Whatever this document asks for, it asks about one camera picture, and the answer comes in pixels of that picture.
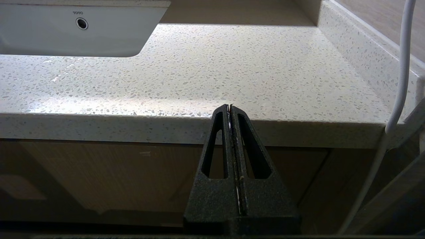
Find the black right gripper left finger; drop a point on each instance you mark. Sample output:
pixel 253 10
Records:
pixel 212 199

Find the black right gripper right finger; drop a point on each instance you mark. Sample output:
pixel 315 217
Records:
pixel 265 199

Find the wooden vanity cabinet front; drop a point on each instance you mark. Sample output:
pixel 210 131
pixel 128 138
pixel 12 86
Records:
pixel 116 176

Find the white sink basin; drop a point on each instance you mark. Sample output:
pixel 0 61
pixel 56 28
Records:
pixel 116 33

